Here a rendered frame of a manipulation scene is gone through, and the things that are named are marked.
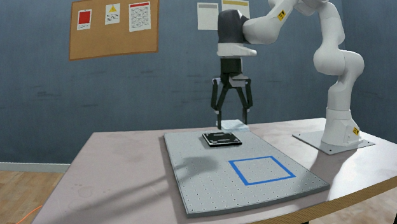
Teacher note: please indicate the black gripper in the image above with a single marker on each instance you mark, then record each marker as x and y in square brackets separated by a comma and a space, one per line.
[230, 66]

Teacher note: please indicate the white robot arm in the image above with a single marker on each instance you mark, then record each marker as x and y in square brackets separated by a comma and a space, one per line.
[340, 129]

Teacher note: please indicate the blue tape outline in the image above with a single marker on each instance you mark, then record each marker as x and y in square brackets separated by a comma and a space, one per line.
[245, 181]

